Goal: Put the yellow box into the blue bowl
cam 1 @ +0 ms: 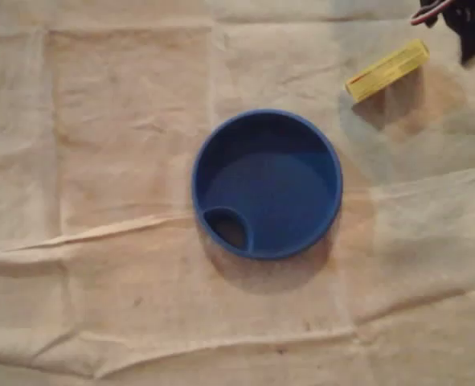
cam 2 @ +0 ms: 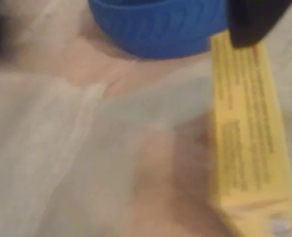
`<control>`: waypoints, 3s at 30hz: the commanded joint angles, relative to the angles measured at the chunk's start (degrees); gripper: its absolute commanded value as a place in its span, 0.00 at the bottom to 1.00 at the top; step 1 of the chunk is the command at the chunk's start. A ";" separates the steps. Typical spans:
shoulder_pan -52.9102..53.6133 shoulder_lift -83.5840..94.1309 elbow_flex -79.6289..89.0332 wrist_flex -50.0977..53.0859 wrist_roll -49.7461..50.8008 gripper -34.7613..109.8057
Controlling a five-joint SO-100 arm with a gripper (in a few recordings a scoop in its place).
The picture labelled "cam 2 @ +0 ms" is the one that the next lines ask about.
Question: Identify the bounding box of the yellow printed cardboard box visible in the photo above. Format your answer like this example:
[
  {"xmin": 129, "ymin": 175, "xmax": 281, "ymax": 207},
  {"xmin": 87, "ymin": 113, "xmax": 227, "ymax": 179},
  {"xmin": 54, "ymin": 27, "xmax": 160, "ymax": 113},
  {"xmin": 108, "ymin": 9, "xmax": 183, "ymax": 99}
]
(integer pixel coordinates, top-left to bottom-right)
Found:
[{"xmin": 206, "ymin": 32, "xmax": 292, "ymax": 237}]

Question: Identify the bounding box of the blue plastic bowl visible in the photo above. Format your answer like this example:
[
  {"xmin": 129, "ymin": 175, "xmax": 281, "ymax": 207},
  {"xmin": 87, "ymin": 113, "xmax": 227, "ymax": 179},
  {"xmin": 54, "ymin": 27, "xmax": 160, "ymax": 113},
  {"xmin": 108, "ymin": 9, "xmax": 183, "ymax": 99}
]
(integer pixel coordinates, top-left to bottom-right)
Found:
[{"xmin": 88, "ymin": 0, "xmax": 227, "ymax": 59}]

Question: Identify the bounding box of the white wrinkled cloth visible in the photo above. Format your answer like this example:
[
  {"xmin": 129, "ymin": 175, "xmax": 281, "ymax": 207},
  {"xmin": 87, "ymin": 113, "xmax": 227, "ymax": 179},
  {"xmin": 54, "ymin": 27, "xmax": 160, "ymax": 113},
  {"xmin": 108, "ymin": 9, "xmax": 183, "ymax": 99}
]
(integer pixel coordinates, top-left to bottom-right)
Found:
[{"xmin": 0, "ymin": 0, "xmax": 292, "ymax": 237}]

